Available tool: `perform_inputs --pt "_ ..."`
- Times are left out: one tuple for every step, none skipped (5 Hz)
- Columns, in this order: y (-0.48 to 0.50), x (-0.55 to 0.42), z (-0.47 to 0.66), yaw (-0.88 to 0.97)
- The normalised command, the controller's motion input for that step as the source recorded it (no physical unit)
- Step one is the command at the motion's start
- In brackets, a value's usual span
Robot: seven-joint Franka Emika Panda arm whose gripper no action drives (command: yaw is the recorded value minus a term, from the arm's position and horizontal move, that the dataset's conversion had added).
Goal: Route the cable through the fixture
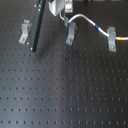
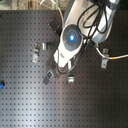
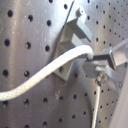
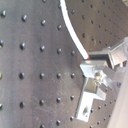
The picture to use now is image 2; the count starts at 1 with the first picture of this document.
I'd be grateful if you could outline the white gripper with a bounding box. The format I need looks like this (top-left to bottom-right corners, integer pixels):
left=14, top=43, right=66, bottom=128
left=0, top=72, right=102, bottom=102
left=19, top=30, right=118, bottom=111
left=43, top=49, right=73, bottom=84

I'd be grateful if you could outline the white cable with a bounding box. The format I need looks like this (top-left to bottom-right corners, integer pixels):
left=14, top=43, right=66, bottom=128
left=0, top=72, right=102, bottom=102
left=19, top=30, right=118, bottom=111
left=39, top=0, right=128, bottom=61

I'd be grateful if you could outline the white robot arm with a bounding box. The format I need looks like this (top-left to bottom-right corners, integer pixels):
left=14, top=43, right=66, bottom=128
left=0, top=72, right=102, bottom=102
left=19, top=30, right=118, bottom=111
left=54, top=0, right=120, bottom=74

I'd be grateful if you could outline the black perforated breadboard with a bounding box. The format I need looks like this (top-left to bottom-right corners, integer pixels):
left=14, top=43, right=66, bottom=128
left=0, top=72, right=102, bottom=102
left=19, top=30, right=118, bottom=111
left=0, top=11, right=128, bottom=128

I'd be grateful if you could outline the blue object at edge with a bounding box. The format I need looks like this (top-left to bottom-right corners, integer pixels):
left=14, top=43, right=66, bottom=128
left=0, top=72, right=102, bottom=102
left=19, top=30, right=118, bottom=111
left=0, top=81, right=4, bottom=89

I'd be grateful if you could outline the black square block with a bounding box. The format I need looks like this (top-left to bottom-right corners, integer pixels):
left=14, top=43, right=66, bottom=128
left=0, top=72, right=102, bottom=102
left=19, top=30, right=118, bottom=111
left=49, top=20, right=62, bottom=33

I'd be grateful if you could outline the metal cable clip centre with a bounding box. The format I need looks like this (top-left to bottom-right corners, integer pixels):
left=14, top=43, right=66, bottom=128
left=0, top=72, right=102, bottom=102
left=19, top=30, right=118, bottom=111
left=68, top=75, right=75, bottom=83

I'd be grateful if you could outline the metal cable clip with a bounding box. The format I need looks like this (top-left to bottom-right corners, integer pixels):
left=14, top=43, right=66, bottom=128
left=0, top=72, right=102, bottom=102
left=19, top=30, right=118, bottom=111
left=68, top=75, right=75, bottom=83
left=101, top=48, right=109, bottom=69
left=42, top=42, right=47, bottom=51
left=32, top=42, right=40, bottom=63

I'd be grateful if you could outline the metal cable clip left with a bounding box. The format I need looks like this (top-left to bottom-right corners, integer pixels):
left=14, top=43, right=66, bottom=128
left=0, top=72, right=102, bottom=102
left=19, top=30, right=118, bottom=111
left=32, top=42, right=40, bottom=63

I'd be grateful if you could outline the metal cable clip upper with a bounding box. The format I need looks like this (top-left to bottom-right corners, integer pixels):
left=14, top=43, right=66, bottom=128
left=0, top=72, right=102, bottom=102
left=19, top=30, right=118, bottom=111
left=42, top=42, right=47, bottom=51

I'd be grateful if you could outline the metal cable clip right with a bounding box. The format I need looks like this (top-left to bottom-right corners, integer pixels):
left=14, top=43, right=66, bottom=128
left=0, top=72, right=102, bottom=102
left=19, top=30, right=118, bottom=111
left=101, top=48, right=109, bottom=69

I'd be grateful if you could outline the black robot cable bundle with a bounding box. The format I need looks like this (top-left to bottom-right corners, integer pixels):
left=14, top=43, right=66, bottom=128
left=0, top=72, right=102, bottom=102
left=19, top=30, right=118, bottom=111
left=55, top=0, right=114, bottom=75

